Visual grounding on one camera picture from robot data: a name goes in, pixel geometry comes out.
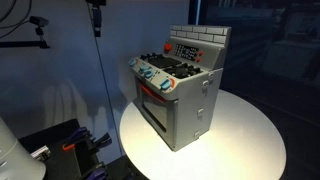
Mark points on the grey toy cooker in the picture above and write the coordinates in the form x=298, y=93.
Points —
x=193, y=106

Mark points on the small red cooker button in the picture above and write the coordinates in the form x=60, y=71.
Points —
x=198, y=60
x=201, y=53

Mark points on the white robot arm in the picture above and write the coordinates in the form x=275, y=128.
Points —
x=13, y=156

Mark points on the blue cooker knob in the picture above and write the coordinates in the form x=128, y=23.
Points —
x=165, y=83
x=149, y=73
x=132, y=62
x=143, y=68

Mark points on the large red cooker knob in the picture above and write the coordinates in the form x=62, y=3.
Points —
x=168, y=48

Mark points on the grey oven door with window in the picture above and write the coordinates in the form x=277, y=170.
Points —
x=170, y=126

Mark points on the round white table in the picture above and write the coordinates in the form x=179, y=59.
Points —
x=233, y=146

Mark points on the silver metal tool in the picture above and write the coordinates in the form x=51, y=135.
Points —
x=40, y=153

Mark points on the black camera on mount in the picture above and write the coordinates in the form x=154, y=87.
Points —
x=39, y=20

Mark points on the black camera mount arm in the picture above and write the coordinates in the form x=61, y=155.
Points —
x=23, y=44

